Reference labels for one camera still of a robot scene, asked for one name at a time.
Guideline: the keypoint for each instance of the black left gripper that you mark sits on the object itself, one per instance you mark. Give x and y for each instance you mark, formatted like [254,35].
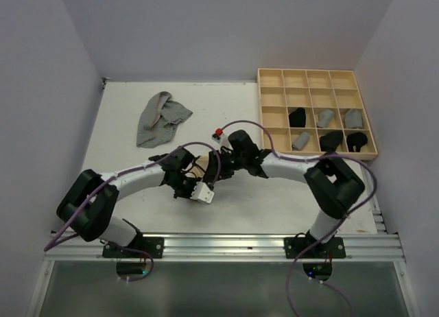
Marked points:
[188,195]

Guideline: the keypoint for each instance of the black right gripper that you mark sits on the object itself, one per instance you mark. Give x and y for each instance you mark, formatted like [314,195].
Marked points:
[212,168]

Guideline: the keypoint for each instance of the beige underwear with navy trim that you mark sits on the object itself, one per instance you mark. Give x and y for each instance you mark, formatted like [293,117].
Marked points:
[198,167]

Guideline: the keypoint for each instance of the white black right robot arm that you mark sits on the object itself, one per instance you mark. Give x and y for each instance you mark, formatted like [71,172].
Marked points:
[334,185]

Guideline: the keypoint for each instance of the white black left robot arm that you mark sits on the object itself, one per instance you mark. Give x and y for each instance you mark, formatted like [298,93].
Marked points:
[88,206]

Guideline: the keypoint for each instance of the grey striped underwear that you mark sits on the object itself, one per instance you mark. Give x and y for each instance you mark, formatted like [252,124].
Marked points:
[159,121]

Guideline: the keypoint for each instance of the grey rolled sock lower left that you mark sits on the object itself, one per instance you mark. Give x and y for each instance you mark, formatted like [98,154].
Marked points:
[301,141]

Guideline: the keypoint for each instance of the grey rolled sock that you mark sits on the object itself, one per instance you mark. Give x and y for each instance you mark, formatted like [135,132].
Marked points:
[324,118]
[301,141]
[353,119]

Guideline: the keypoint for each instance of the black rolled sock upper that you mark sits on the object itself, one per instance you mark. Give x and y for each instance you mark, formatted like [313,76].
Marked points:
[297,118]

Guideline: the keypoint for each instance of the black rolled sock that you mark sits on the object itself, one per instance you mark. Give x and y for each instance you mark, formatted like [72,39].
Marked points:
[356,141]
[331,141]
[297,118]

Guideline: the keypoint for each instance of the wooden compartment tray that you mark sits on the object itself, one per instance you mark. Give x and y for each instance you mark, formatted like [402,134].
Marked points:
[282,91]

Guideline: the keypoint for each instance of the black rolled sock lower middle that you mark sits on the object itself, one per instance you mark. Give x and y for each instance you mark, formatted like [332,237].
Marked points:
[331,141]

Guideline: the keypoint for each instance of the grey rolled sock middle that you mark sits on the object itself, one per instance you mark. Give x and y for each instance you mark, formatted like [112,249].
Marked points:
[324,118]

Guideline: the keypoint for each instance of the black rolled sock lower right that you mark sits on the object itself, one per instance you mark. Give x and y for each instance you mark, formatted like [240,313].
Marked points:
[356,141]

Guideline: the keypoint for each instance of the grey rolled sock right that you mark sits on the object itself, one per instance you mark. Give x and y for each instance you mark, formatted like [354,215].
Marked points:
[353,119]

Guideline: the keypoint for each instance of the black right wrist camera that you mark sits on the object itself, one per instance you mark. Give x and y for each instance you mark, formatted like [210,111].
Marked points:
[241,143]

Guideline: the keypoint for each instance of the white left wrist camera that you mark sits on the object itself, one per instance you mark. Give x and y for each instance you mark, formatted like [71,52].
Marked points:
[202,193]

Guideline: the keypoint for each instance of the aluminium frame rail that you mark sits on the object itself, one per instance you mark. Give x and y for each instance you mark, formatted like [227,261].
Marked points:
[169,247]

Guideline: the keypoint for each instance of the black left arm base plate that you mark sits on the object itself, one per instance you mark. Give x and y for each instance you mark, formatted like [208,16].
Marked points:
[133,246]

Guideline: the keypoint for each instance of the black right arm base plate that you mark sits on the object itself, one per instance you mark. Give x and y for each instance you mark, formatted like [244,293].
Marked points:
[302,247]

